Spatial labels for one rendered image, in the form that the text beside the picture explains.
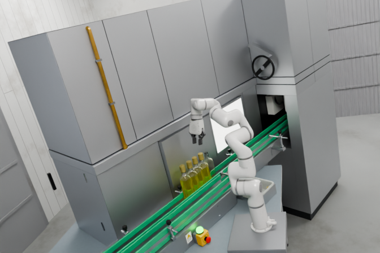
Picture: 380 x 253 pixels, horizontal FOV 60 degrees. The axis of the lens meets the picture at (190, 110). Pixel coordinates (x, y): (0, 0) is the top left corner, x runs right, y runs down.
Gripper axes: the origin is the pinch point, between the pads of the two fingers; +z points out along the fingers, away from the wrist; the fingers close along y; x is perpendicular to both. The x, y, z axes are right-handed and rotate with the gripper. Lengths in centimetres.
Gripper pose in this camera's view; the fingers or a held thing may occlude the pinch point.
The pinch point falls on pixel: (197, 141)
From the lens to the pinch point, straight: 219.0
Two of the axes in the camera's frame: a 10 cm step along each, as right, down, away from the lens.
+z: 0.3, 9.9, 1.2
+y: 7.0, 0.7, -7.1
